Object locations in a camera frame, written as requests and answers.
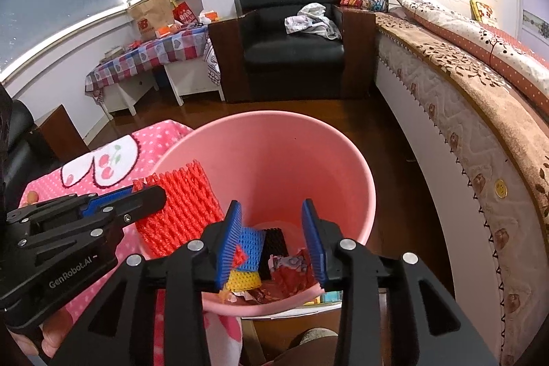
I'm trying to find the black leather armchair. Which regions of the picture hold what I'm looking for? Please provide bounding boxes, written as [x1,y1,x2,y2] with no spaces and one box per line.
[208,0,378,103]

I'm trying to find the purple white wrapper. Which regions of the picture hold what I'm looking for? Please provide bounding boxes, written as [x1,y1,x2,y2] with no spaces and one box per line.
[268,255,307,272]

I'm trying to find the lilac wardrobe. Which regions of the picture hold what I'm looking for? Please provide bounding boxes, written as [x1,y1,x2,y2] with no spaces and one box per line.
[521,8,549,43]

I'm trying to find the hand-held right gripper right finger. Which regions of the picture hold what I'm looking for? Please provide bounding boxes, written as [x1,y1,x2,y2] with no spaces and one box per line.
[301,199,500,366]

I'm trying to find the pink plastic bucket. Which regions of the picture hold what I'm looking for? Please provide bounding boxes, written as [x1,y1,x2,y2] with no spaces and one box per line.
[148,111,377,315]

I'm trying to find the white desk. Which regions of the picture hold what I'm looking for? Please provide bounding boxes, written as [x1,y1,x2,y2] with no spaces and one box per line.
[103,59,226,120]

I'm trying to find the orange foam net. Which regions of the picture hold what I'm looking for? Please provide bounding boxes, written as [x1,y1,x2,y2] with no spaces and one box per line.
[132,160,226,257]

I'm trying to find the yellow pillow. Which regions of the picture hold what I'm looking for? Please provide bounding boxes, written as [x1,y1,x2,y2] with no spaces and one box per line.
[469,0,498,24]

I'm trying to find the black leather sofa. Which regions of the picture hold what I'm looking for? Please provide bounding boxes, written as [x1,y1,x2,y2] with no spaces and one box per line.
[6,98,91,195]

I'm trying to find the pink polka dot blanket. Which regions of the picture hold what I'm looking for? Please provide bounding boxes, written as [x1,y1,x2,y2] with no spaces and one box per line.
[19,119,245,366]

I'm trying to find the bed with brown cover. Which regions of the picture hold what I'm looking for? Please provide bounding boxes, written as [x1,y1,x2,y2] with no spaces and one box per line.
[345,0,549,366]

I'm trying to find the grey fuzzy slipper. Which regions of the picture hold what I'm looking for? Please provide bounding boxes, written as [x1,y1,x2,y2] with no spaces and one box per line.
[287,327,340,350]

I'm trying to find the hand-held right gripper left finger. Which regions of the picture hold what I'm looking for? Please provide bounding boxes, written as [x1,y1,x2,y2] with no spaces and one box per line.
[50,200,243,366]

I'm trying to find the red wrapper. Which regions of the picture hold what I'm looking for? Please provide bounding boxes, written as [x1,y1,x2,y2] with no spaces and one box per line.
[266,248,320,300]

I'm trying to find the brown paper bag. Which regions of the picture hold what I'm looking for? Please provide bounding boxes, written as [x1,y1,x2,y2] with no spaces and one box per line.
[126,0,176,41]

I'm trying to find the large yellow foam net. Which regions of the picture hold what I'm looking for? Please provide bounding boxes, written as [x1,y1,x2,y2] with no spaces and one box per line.
[223,269,263,293]

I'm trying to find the floral quilt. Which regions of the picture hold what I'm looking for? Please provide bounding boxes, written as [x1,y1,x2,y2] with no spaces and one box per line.
[391,0,549,118]

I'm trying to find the white crumpled cloth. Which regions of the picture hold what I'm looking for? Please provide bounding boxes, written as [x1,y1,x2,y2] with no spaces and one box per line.
[284,3,343,41]

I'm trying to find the red paper bag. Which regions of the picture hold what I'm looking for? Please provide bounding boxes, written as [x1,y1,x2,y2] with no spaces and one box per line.
[172,1,196,26]

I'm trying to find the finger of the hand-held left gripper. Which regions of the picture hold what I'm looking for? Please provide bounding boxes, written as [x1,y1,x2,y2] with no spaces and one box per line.
[79,185,168,241]
[79,185,137,218]

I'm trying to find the person's left hand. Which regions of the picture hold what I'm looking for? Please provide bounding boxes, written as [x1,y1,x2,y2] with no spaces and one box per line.
[11,299,93,357]

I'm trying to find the brown floral bedspread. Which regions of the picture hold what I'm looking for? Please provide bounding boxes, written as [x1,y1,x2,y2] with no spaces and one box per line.
[375,12,549,221]

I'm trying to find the blue foam net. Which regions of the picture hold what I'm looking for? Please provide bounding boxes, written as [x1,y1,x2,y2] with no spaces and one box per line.
[234,225,267,269]

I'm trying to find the plaid tablecloth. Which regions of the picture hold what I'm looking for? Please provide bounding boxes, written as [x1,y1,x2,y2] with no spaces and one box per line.
[85,25,221,101]

